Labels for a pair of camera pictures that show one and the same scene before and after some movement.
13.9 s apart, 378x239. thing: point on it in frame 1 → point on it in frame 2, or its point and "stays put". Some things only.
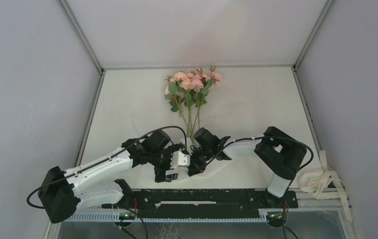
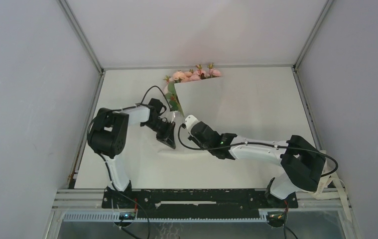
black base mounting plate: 203,204 stays put
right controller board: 275,217 stays put
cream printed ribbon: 324,184 stays put
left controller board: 127,216 stays put
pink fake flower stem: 198,83 → 197,74
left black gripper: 160,173 → 168,137
